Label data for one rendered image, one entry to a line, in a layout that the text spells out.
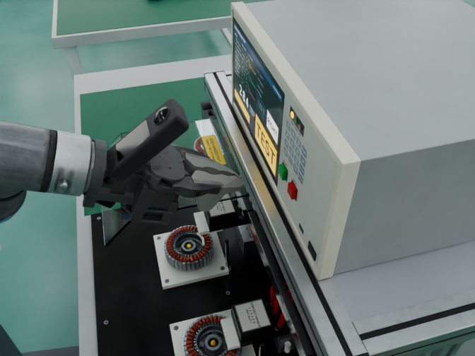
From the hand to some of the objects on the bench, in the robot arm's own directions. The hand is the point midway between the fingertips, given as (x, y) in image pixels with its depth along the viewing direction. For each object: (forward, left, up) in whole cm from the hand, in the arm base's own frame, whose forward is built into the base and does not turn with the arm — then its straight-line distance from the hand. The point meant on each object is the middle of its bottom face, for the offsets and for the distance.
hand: (237, 178), depth 63 cm
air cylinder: (+9, +19, -42) cm, 47 cm away
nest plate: (-6, +17, -43) cm, 47 cm away
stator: (-3, -7, -40) cm, 41 cm away
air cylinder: (+12, -5, -41) cm, 43 cm away
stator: (-6, +17, -42) cm, 46 cm away
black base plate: (-3, +5, -44) cm, 45 cm away
